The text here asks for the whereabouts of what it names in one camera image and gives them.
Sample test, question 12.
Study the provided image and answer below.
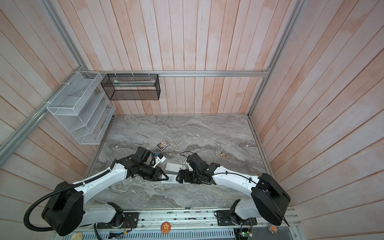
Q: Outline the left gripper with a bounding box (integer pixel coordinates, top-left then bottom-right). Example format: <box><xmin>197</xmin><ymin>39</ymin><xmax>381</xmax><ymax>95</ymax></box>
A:
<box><xmin>137</xmin><ymin>162</ymin><xmax>169</xmax><ymax>182</ymax></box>

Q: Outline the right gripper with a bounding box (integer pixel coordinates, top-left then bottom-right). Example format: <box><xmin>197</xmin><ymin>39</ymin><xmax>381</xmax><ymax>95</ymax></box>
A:
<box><xmin>175</xmin><ymin>168</ymin><xmax>202</xmax><ymax>183</ymax></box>

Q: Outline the white remote control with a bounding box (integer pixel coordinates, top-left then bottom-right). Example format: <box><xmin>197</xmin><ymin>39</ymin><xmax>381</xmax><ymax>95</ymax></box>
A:
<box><xmin>165</xmin><ymin>163</ymin><xmax>187</xmax><ymax>175</ymax></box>

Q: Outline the white remote with label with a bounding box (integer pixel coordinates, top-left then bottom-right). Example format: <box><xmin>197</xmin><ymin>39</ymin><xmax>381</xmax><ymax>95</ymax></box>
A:
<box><xmin>161</xmin><ymin>175</ymin><xmax>178</xmax><ymax>184</ymax></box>

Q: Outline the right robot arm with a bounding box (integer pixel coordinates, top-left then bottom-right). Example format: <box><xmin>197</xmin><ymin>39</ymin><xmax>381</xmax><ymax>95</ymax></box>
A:
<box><xmin>176</xmin><ymin>153</ymin><xmax>291</xmax><ymax>226</ymax></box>

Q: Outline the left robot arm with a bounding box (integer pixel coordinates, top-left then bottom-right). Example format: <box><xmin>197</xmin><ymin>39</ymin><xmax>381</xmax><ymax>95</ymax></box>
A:
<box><xmin>42</xmin><ymin>147</ymin><xmax>169</xmax><ymax>236</ymax></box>

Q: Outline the clown figure sticker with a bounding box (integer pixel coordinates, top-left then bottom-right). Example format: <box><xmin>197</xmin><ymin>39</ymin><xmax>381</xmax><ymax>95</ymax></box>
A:
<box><xmin>220</xmin><ymin>153</ymin><xmax>228</xmax><ymax>159</ymax></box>

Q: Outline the red round sticker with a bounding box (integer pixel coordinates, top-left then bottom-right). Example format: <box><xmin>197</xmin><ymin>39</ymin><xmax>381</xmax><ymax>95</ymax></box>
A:
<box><xmin>161</xmin><ymin>222</ymin><xmax>171</xmax><ymax>234</ymax></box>

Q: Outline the black mesh basket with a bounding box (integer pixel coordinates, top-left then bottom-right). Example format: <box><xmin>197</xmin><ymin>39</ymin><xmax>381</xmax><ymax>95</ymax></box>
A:
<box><xmin>101</xmin><ymin>73</ymin><xmax>161</xmax><ymax>101</ymax></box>

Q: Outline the round patterned badge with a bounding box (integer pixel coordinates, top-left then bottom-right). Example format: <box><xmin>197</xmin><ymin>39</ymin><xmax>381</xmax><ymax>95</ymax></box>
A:
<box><xmin>267</xmin><ymin>223</ymin><xmax>278</xmax><ymax>235</ymax></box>

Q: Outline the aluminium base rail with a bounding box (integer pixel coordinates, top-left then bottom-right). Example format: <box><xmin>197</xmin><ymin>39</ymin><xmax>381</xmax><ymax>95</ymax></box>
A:
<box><xmin>50</xmin><ymin>206</ymin><xmax>302</xmax><ymax>233</ymax></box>

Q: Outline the black corrugated cable hose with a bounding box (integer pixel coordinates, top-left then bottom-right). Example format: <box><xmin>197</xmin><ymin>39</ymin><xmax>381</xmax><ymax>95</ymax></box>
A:
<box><xmin>23</xmin><ymin>169</ymin><xmax>112</xmax><ymax>232</ymax></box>

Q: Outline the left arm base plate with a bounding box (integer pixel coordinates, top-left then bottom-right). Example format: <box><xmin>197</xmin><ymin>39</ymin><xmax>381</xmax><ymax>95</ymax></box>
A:
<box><xmin>97</xmin><ymin>212</ymin><xmax>139</xmax><ymax>229</ymax></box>

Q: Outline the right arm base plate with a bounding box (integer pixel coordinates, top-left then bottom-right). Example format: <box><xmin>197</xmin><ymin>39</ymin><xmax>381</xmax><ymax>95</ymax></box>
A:
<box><xmin>214</xmin><ymin>210</ymin><xmax>258</xmax><ymax>226</ymax></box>

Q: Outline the white wire mesh shelf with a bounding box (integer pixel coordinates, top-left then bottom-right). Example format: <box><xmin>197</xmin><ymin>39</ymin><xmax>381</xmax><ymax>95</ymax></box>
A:
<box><xmin>47</xmin><ymin>71</ymin><xmax>116</xmax><ymax>145</ymax></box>

